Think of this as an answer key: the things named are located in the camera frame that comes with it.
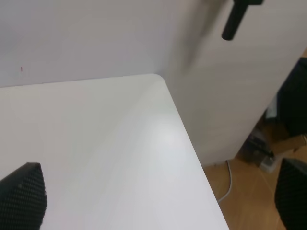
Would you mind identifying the black handle on wall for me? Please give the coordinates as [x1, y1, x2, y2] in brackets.
[222, 0, 264, 41]

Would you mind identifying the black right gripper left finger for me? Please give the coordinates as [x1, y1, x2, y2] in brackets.
[0, 162, 47, 230]

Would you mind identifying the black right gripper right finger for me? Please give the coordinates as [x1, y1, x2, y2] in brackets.
[274, 159, 307, 230]

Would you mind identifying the white cable on floor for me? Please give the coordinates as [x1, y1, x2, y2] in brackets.
[217, 160, 234, 202]

